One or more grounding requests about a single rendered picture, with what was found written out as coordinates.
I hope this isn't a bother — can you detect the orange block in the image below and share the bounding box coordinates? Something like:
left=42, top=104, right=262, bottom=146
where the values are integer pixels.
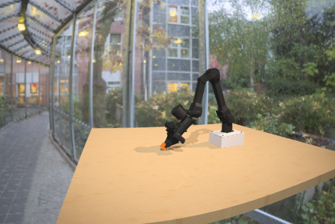
left=160, top=142, right=168, bottom=150

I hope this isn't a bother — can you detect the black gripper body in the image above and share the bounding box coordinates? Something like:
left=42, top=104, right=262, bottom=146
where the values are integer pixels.
left=166, top=122, right=188, bottom=144

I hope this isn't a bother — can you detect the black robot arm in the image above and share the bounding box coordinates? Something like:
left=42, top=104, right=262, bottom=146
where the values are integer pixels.
left=165, top=68, right=235, bottom=133

